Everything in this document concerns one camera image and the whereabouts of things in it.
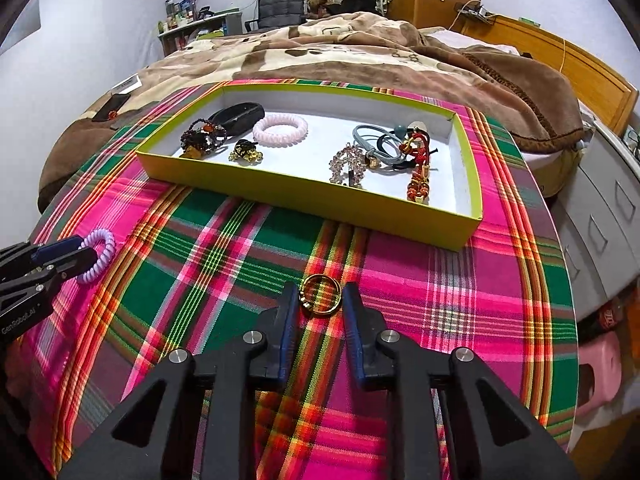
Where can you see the white drawer cabinet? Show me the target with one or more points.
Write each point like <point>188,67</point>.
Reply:
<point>600,200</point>

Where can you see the black phone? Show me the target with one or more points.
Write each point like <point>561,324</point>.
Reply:
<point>112,105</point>

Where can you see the wooden bed headboard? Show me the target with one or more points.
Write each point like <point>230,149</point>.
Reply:
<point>575,75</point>

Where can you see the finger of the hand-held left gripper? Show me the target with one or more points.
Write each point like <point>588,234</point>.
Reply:
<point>50,251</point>
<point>75,262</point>

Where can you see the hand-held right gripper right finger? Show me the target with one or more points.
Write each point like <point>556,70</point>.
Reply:
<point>352,340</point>

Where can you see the beige mattress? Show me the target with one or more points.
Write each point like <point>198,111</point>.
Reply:
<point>550,170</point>

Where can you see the black office chair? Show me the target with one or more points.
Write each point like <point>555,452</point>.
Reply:
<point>280,7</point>

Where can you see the white shelf desk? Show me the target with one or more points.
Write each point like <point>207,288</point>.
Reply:
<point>220,22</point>

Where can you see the white tablet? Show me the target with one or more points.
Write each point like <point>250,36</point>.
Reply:
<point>127,84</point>

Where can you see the gold and black toad charm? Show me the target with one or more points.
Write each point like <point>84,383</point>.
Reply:
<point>245,152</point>

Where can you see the brown teddy bear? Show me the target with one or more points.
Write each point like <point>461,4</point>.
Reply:
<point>317,0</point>

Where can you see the row of bottles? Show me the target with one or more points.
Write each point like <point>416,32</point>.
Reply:
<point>177,15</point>

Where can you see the yellow cardboard tray box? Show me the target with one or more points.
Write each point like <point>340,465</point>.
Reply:
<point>310,195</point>

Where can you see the power strip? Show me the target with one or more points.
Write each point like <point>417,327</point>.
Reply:
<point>477,11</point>

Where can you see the brown patterned blanket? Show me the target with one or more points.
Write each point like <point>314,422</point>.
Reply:
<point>325,50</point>

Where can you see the red soda bottle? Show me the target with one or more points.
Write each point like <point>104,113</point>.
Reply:
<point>607,315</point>

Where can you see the pink green plaid tablecloth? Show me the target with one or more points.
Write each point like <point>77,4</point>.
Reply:
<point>450,300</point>

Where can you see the white bed sheet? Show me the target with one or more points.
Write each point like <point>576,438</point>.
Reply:
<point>450,37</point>

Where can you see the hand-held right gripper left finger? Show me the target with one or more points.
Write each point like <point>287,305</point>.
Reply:
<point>287,340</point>

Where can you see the black clothing pile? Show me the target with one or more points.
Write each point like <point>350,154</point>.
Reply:
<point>357,0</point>

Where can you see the pink plastic stool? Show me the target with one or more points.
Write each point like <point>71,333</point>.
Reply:
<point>605,360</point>

